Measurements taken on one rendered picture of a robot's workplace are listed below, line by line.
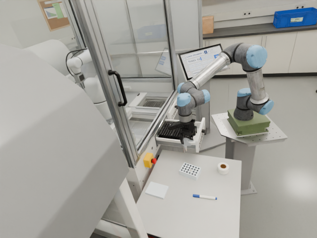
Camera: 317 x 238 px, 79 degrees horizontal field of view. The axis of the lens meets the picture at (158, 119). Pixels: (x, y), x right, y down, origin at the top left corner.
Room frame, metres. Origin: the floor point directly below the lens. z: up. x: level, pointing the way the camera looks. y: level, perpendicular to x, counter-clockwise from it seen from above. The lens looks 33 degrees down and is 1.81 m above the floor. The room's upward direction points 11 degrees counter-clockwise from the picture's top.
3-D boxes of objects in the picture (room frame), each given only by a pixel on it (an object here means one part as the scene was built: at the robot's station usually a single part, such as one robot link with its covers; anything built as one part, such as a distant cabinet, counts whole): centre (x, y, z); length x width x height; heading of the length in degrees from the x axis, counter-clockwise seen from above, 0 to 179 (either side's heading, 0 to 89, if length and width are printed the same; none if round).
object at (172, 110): (1.53, -0.16, 0.87); 0.29 x 0.02 x 0.11; 154
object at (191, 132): (0.90, -0.16, 1.12); 0.09 x 0.08 x 0.12; 56
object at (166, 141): (1.21, -0.10, 0.86); 0.40 x 0.26 x 0.06; 64
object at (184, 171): (0.87, -0.14, 0.78); 0.12 x 0.08 x 0.04; 52
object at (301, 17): (3.64, -2.73, 1.01); 0.61 x 0.41 x 0.22; 67
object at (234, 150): (1.26, -0.68, 0.38); 0.30 x 0.30 x 0.76; 87
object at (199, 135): (1.11, -0.29, 0.87); 0.29 x 0.02 x 0.11; 154
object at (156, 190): (0.78, 0.09, 0.77); 0.13 x 0.09 x 0.02; 60
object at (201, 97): (0.96, -0.24, 1.27); 0.11 x 0.11 x 0.08; 22
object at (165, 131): (1.20, -0.11, 0.87); 0.22 x 0.18 x 0.06; 64
